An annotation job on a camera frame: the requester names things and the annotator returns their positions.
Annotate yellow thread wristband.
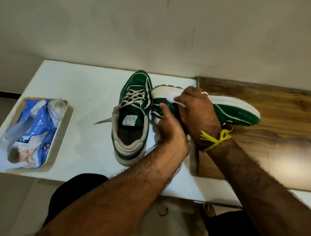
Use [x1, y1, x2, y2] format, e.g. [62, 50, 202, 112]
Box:
[200, 128, 233, 152]

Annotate person's right forearm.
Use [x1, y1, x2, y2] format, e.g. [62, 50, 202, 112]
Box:
[206, 138, 311, 236]

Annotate black shorts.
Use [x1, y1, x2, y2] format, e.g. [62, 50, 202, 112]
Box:
[42, 173, 262, 236]

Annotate white shoelace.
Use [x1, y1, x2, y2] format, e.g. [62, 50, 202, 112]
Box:
[93, 88, 151, 126]

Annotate black skirting strip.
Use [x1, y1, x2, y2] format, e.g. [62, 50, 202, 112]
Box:
[0, 91, 22, 100]

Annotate person's left hand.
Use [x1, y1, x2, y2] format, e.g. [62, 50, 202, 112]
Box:
[156, 102, 191, 159]

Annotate green sneaker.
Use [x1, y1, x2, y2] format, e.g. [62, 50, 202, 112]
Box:
[111, 70, 154, 166]
[150, 84, 261, 143]

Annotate blue wet wipe packet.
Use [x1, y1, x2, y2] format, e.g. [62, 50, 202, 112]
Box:
[0, 98, 67, 171]

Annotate brown wooden board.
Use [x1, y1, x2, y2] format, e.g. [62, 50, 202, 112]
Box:
[196, 77, 311, 191]

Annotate person's left forearm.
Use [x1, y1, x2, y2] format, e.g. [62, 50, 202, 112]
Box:
[36, 141, 190, 236]

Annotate person's right hand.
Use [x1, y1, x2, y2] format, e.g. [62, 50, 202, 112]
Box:
[174, 86, 222, 149]

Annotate beige plastic tray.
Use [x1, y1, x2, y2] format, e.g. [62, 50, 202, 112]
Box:
[0, 97, 74, 173]

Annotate white wet wipe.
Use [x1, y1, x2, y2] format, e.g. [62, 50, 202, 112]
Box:
[169, 96, 187, 108]

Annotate person's right foot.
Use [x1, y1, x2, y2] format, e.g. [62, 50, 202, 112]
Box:
[203, 204, 217, 218]

